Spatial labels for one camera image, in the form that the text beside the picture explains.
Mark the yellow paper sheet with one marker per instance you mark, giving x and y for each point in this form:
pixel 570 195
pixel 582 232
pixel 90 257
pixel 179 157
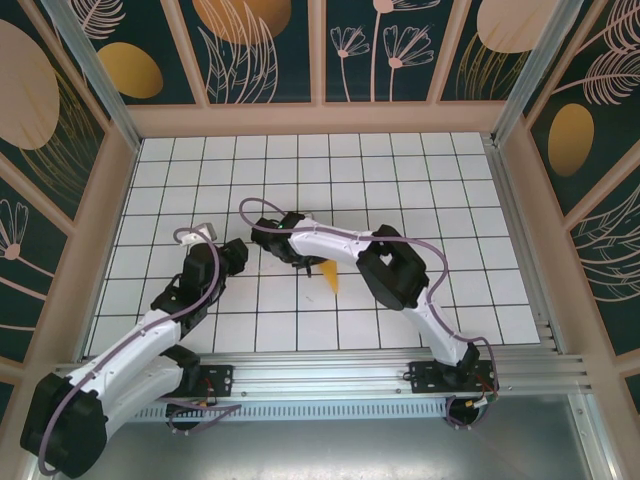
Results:
pixel 331 277

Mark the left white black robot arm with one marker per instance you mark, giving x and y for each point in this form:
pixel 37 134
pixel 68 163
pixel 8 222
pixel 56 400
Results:
pixel 135 342

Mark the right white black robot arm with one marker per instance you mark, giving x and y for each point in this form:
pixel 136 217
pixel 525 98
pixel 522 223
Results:
pixel 325 240

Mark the grey metal sheet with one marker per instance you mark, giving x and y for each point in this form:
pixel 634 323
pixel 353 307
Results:
pixel 320 452

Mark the long aluminium base rail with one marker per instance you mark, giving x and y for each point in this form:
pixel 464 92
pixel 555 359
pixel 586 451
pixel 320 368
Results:
pixel 320 376

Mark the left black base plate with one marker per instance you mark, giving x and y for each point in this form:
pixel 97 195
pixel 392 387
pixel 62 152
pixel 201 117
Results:
pixel 222 382

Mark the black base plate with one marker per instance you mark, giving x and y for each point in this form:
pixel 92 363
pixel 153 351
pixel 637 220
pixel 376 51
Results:
pixel 425 382
pixel 222 382

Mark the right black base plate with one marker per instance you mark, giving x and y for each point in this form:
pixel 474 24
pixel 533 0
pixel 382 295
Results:
pixel 425 382

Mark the wide aluminium side rail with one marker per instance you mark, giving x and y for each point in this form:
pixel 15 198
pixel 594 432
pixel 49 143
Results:
pixel 514 200

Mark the aluminium frame post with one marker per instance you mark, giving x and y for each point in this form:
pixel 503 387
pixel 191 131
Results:
pixel 95 75
pixel 544 70

